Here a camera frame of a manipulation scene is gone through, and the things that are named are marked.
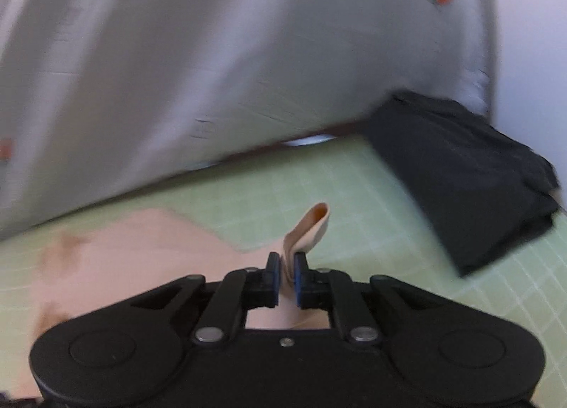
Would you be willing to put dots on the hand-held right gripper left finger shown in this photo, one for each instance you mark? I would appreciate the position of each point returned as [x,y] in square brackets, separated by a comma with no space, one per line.
[276,284]

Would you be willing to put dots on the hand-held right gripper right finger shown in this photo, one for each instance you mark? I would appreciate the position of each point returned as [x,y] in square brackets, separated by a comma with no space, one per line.
[298,284]

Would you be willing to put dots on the folded black clothes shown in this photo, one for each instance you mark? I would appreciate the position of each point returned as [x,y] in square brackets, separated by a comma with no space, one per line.
[452,182]

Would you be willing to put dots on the green checked bed mat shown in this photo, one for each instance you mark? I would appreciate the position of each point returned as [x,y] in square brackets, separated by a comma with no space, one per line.
[265,195]

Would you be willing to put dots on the white curtain with carrot print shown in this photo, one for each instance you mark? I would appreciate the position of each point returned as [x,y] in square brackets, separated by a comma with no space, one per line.
[177,58]

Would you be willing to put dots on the brown bed frame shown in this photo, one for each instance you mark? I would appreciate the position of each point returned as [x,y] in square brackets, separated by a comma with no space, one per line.
[345,127]

